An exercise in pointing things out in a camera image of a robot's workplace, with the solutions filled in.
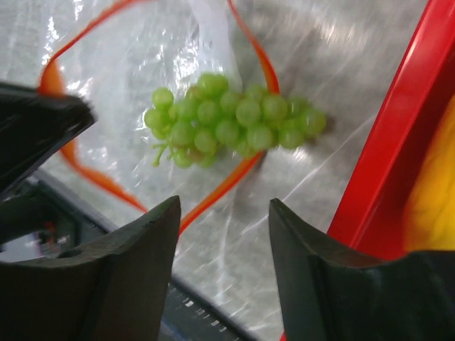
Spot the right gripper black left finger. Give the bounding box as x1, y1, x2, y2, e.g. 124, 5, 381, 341
1, 196, 181, 340

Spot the green grape bunch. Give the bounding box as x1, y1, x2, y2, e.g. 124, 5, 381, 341
143, 72, 327, 168

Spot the clear zip bag orange zipper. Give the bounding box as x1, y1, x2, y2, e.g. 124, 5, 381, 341
0, 0, 427, 341

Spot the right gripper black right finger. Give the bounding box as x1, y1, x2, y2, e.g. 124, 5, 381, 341
269, 199, 454, 340

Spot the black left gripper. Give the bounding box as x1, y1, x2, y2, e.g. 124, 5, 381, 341
1, 83, 107, 263

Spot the red plastic tray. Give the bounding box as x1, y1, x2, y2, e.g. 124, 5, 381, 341
324, 1, 454, 261

